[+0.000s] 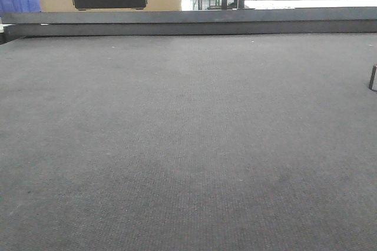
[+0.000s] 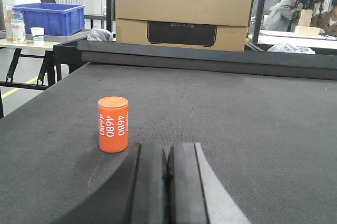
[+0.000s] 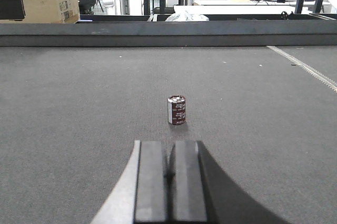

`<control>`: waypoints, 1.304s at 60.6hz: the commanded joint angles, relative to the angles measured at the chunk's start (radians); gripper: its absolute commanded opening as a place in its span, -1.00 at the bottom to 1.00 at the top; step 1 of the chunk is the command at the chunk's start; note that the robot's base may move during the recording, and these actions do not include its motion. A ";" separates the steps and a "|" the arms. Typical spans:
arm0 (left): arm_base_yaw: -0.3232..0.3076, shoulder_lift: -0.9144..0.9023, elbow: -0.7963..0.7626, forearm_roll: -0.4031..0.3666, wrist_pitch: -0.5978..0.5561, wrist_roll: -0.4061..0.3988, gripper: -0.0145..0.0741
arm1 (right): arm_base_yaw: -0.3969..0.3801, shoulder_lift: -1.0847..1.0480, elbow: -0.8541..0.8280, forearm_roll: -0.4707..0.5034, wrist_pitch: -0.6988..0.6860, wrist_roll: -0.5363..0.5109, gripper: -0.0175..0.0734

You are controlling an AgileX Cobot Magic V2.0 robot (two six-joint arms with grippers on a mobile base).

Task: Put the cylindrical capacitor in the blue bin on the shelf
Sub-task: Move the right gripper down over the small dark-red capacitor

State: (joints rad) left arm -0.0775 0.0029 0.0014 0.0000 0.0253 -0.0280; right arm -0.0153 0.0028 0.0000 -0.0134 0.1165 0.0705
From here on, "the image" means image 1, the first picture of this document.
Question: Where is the white background desk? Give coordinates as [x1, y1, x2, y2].
[244, 0, 376, 9]

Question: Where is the black table edge rail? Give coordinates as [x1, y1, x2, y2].
[1, 7, 376, 42]

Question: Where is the brown cylindrical capacitor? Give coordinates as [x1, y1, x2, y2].
[368, 64, 377, 91]

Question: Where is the dark grey table mat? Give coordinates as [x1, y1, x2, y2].
[1, 34, 376, 250]

